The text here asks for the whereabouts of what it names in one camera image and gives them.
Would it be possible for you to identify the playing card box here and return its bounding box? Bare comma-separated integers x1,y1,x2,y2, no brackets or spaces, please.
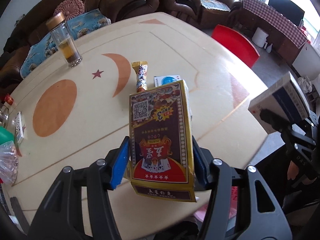
129,80,196,202

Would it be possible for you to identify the white blue book box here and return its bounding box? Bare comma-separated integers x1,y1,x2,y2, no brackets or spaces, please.
248,72,310,134

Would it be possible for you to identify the blue white medicine box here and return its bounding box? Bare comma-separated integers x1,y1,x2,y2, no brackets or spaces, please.
153,75,181,87

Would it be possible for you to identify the yellow snack wrapper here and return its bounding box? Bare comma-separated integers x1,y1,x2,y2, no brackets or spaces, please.
131,61,148,93

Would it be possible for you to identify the checkered cloth covered desk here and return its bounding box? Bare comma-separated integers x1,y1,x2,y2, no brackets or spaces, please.
239,0,308,65

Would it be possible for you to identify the white remote control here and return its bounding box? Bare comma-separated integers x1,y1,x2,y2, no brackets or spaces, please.
15,112,25,144

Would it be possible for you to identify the clear bag of snacks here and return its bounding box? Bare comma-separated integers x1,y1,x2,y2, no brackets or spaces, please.
0,141,18,186

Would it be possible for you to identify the white bucket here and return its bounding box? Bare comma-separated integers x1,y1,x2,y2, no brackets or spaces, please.
252,27,268,48

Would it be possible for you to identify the green plastic container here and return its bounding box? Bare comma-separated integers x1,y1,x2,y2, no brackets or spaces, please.
0,126,14,145

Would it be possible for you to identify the red plastic stool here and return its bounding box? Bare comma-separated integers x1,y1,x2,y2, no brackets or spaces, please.
212,24,260,68

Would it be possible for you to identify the glass jar with metal lid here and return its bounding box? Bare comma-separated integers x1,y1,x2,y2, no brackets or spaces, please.
0,103,9,128

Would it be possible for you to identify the small red cup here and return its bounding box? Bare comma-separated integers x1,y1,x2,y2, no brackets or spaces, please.
4,94,14,105

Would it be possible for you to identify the black monitor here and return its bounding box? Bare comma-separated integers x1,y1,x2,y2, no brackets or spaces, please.
268,0,305,26

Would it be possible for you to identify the blue patterned sofa cushion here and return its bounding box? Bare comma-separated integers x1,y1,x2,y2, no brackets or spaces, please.
20,9,111,78

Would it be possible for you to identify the glass tea bottle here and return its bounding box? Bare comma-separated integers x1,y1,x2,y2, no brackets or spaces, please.
46,12,82,68

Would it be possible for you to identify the round pink knitted cushion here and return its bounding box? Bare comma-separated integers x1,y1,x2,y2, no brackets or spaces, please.
54,0,85,20

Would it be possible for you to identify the brown leather sofa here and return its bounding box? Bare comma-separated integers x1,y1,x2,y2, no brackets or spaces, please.
1,0,242,97

